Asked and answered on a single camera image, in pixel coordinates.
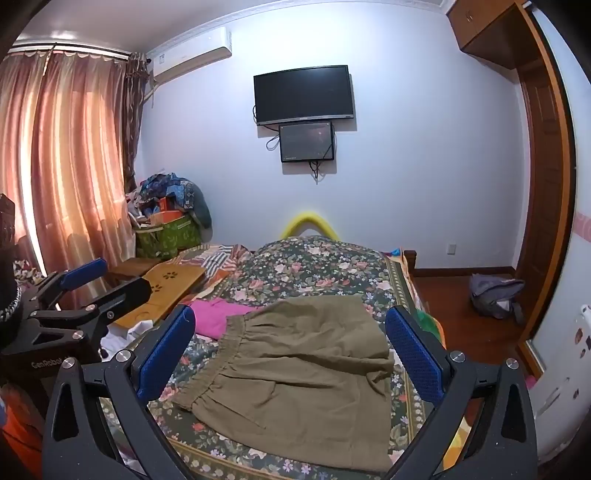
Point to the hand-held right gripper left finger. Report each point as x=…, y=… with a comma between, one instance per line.
x=166, y=355

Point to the yellow foam arc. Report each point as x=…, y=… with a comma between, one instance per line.
x=309, y=218

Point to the pink cloth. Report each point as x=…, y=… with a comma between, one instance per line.
x=212, y=318

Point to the white cloth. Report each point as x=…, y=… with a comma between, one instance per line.
x=124, y=337

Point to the wooden lap desk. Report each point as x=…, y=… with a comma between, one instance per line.
x=173, y=279

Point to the striped cloth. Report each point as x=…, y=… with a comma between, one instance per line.
x=221, y=263

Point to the olive green pants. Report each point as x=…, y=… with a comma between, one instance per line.
x=300, y=369

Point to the wooden bed footboard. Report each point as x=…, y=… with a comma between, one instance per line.
x=410, y=261

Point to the small black wall monitor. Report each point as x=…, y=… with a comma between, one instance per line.
x=307, y=142

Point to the dark floral blanket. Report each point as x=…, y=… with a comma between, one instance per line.
x=314, y=267

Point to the colourful fleece blanket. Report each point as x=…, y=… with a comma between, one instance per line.
x=429, y=323

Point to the white air conditioner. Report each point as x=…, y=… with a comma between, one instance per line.
x=194, y=55

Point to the grey backpack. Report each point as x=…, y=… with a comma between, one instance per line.
x=494, y=293

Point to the pink curtain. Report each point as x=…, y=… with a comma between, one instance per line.
x=69, y=161

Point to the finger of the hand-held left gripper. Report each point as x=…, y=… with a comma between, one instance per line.
x=85, y=273
x=124, y=297

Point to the green patterned storage bag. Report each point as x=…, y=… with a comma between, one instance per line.
x=171, y=236

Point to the black wall television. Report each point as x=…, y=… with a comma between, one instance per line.
x=302, y=94

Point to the pink plastic item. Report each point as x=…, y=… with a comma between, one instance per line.
x=532, y=384

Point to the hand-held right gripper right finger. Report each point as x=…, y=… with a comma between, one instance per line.
x=413, y=350

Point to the white wall socket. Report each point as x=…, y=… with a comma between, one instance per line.
x=452, y=249

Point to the brown wooden stool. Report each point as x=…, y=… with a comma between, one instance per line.
x=131, y=268

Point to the dark patterned curtain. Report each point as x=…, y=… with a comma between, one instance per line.
x=134, y=115

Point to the wooden overhead cabinet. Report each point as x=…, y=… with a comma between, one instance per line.
x=489, y=32

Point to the pile of clothes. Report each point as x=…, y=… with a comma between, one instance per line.
x=178, y=189

